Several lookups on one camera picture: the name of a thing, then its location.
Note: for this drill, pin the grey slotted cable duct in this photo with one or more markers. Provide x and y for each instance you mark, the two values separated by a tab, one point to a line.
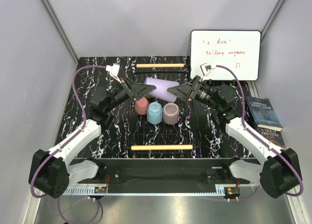
86	190

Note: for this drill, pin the pink plastic cup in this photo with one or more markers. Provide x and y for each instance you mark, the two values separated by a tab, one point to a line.
141	106

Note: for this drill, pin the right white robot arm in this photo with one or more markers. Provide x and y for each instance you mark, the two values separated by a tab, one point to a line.
278	170

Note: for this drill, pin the black wire dish rack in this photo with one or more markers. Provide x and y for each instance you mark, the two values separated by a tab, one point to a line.
161	125

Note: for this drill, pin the lavender plastic cup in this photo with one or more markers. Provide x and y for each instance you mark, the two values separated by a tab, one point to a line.
161	89

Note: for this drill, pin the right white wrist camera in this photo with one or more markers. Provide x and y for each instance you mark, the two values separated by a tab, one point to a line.
207	69

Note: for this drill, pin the dark Two Cities book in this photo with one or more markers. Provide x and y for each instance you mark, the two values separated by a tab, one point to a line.
272	136

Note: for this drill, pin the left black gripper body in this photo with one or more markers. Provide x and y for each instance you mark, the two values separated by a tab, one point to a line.
120	95

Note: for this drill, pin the light blue faceted mug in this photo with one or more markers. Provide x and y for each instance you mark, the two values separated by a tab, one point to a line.
154	113

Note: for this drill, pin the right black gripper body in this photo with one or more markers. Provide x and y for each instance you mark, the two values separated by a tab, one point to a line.
203	94

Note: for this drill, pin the white whiteboard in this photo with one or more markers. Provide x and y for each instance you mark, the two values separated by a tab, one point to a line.
238	50

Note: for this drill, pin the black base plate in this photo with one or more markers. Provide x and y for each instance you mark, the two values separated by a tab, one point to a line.
167	176

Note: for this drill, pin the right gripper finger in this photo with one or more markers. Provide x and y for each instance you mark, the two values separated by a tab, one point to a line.
195	81
184	91

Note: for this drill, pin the rear wooden rack handle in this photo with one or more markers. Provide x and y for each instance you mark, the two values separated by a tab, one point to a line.
160	65

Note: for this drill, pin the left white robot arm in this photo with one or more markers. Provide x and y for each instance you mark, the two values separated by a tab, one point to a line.
52	171

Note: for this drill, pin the mauve ribbed mug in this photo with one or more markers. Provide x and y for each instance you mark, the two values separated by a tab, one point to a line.
171	113

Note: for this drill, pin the wooden rack handle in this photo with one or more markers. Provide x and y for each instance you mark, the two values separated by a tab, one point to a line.
161	147
160	65

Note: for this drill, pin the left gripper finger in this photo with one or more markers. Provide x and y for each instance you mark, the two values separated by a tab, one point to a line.
145	89
131	89

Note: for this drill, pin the blue paperback book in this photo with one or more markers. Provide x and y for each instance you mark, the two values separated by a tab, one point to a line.
263	114

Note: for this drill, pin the front wooden rack handle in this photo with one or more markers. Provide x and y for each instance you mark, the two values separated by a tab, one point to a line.
161	147

